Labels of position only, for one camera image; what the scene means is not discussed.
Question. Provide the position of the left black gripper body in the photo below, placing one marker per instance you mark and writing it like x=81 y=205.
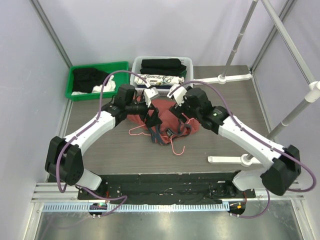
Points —
x=147 y=112

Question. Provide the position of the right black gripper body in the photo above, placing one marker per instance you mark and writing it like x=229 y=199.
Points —
x=176 y=111

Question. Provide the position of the red tank top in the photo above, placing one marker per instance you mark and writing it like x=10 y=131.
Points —
x=170 y=128

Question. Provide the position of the green plastic tray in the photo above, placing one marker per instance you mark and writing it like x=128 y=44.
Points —
x=123 y=89

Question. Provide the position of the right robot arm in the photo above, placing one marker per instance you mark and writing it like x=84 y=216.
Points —
x=278 y=172

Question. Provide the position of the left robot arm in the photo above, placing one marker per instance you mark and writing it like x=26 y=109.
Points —
x=64 y=158

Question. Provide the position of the black folded garment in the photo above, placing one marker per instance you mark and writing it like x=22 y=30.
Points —
x=163 y=66

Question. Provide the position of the white garment in tray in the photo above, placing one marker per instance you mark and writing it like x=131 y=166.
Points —
x=107 y=86

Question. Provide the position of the white plastic basket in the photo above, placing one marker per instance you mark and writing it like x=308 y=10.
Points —
x=163 y=90

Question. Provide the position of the black garment in tray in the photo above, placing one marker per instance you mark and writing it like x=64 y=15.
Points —
x=88 y=73

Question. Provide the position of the grey clothes rack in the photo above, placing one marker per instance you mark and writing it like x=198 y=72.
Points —
x=246 y=160

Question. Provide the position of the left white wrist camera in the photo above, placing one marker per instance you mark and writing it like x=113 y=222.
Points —
x=150 y=94

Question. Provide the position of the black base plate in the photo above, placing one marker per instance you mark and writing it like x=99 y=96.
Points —
x=172 y=188

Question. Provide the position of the white slotted cable duct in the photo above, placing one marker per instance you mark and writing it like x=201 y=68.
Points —
x=99 y=207

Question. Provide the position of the grey aluminium frame post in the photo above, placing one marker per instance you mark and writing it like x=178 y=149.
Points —
x=50 y=31

